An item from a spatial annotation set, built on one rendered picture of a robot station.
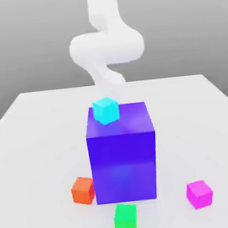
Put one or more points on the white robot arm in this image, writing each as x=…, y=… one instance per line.
x=106, y=45

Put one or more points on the small green cube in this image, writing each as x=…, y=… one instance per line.
x=125, y=220

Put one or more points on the large blue box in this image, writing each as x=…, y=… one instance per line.
x=123, y=164

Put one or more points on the small cyan cube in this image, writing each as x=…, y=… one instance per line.
x=105, y=110

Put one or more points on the small orange cube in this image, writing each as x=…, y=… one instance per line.
x=82, y=190

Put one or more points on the small magenta cube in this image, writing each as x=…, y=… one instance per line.
x=199, y=194

